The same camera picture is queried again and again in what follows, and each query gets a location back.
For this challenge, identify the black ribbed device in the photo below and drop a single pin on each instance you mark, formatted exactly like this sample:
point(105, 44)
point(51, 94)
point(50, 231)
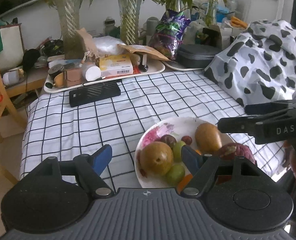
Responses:
point(93, 93)

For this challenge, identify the clear plastic bag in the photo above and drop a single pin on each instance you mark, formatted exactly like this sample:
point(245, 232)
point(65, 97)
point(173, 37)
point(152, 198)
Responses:
point(108, 45)

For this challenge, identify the white floral plate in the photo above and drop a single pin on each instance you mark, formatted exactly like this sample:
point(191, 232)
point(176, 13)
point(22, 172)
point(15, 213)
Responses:
point(177, 127)

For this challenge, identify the brown paper envelope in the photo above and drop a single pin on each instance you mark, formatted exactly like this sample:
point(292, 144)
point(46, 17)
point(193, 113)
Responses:
point(151, 52)

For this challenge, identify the small green lime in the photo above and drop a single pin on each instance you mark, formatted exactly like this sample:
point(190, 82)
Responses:
point(175, 175)

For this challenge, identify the white round jar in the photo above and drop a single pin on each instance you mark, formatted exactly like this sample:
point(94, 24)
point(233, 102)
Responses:
point(90, 71)

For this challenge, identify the yellow round melon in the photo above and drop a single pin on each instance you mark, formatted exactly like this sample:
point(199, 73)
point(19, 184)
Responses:
point(156, 158)

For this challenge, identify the dark red cabbage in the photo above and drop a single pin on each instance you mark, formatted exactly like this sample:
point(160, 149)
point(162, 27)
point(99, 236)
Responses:
point(229, 152)

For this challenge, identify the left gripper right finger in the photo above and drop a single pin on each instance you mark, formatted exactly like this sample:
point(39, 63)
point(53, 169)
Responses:
point(213, 176)

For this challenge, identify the small red fruit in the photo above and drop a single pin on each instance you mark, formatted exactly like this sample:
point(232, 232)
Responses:
point(187, 140)

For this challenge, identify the dark purple passion fruit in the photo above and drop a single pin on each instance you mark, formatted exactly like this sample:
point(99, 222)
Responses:
point(169, 140)

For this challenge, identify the cow print blanket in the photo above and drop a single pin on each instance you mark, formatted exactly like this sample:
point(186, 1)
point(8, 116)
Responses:
point(259, 66)

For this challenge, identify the brown mango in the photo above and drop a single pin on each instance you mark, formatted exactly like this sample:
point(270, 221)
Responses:
point(208, 138)

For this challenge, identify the black zip case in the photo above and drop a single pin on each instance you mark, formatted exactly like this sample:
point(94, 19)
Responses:
point(196, 55)

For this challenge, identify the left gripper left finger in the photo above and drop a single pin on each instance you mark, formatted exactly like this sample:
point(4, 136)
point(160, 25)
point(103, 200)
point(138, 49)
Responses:
point(87, 170)

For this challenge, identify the white tray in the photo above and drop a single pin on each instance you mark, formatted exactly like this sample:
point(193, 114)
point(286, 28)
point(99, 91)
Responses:
point(155, 67)

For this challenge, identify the checked white tablecloth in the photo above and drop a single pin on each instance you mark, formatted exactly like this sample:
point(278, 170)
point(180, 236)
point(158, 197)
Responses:
point(55, 129)

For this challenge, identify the yellow white box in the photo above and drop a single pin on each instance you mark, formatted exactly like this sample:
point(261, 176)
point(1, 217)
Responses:
point(116, 65)

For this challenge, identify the crumpled brown paper bag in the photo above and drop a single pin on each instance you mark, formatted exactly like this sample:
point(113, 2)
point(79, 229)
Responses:
point(89, 49)

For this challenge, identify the green plum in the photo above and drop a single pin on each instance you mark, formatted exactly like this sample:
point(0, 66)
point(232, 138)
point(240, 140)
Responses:
point(176, 150)

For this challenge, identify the large orange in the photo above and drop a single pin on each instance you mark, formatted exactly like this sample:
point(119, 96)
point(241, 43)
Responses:
point(184, 182)

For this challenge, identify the glass vase with stems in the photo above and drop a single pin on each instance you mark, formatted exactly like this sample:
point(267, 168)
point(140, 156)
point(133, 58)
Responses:
point(129, 20)

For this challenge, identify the brown leather pouch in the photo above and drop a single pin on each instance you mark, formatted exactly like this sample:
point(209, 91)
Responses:
point(72, 77)

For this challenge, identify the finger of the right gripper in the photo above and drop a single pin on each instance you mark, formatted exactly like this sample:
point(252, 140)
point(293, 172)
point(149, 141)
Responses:
point(240, 126)
point(270, 107)

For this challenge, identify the purple snack bag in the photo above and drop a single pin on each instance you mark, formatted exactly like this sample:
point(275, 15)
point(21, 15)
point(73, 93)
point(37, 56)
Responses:
point(169, 33)

